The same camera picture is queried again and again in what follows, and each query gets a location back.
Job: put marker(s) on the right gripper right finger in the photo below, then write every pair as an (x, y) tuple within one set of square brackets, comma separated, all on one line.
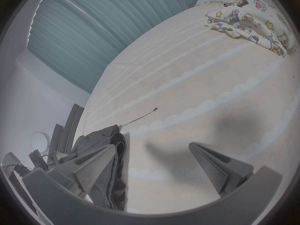
[(218, 167)]

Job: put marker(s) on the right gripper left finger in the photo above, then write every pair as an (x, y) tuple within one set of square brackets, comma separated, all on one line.
[(93, 170)]

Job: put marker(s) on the black T-shirt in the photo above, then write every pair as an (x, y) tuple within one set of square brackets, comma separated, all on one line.
[(110, 184)]

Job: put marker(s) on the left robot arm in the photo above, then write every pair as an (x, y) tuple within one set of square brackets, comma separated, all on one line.
[(36, 158)]

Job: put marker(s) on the bed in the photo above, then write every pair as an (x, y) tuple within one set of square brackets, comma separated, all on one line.
[(199, 90)]

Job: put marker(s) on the black chest of drawers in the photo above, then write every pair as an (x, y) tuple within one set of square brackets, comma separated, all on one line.
[(70, 130)]

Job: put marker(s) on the white printed pyjama garment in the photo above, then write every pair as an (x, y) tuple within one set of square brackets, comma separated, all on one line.
[(253, 20)]

